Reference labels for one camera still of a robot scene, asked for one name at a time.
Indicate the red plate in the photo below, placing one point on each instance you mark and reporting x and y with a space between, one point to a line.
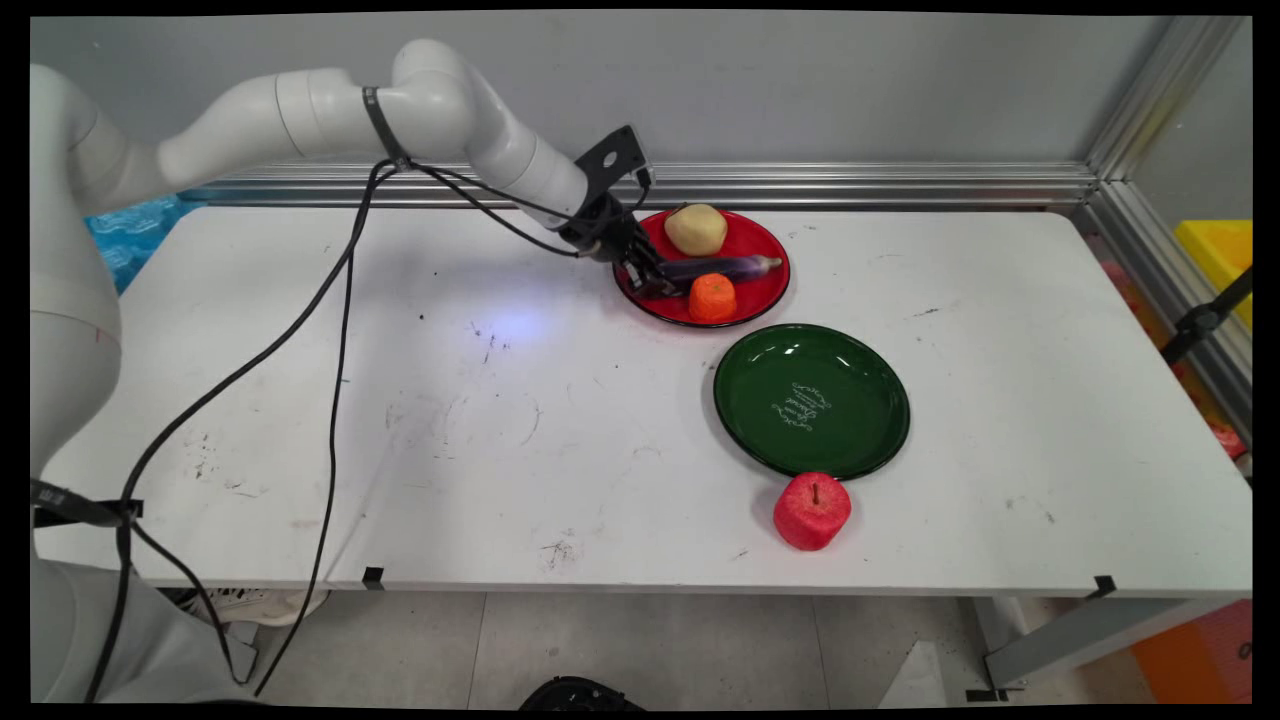
765 290

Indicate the upright aluminium frame post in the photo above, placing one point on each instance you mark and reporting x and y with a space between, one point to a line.
1160 95

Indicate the yellow plastic bin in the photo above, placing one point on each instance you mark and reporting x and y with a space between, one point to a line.
1220 255

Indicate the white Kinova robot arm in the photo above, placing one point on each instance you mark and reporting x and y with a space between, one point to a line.
320 110

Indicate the grey table leg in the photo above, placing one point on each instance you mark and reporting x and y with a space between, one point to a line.
1080 640

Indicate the green plate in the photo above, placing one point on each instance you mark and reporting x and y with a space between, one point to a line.
810 400

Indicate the black round floor object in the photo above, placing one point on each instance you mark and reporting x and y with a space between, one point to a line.
580 695

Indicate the black table edge clip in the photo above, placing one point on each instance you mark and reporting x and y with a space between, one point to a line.
373 577
1104 586

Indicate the orange toy carrot piece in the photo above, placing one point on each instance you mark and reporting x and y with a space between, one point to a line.
712 298

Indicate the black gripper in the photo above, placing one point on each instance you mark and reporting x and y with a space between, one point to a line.
603 228

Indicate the blue bubble mat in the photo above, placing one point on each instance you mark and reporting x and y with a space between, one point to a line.
135 235

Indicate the side aluminium frame rail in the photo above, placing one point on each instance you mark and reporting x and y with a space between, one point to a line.
1165 290

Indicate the white shoe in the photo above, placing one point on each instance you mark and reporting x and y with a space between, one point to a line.
270 603

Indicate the horizontal aluminium frame rail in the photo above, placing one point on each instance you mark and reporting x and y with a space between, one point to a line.
850 185

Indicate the purple toy eggplant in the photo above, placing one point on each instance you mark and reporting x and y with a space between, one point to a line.
720 268

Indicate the orange box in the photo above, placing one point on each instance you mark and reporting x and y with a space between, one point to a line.
1200 660

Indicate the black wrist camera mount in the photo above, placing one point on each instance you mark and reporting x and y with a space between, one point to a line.
612 158

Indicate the red toy apple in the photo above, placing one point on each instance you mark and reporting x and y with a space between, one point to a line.
812 512

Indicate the small red object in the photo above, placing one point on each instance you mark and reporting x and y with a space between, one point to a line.
1228 442

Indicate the yellow toy potato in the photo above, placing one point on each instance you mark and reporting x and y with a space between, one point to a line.
696 230

